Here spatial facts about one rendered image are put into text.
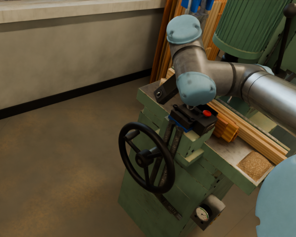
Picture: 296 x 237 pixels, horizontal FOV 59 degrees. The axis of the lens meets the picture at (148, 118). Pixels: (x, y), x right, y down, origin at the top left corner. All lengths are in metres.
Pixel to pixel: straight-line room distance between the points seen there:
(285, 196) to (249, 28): 0.69
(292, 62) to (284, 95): 0.62
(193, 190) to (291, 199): 0.92
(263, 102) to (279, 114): 0.04
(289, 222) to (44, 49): 1.97
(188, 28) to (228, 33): 0.34
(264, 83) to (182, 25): 0.21
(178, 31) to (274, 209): 0.42
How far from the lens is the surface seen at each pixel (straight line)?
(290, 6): 0.78
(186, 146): 0.91
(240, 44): 0.91
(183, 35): 0.58
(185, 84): 0.53
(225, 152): 1.00
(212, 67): 0.56
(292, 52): 1.11
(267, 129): 1.40
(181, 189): 1.21
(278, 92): 0.51
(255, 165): 0.98
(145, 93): 1.12
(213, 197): 1.22
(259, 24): 0.89
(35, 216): 1.76
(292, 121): 0.47
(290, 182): 0.26
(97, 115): 2.30
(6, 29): 1.94
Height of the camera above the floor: 1.56
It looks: 41 degrees down
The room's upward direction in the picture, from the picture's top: 16 degrees clockwise
